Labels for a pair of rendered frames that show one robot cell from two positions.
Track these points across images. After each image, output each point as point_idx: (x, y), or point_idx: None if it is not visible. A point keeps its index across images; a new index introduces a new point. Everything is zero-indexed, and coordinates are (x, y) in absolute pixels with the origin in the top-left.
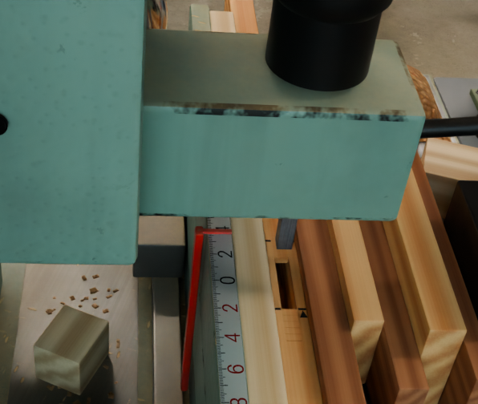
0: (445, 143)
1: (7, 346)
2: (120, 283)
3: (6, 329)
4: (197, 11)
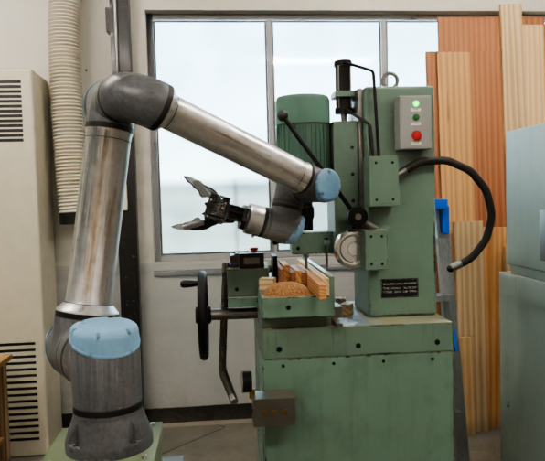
0: (269, 278)
1: (361, 314)
2: (341, 318)
3: (363, 315)
4: (331, 275)
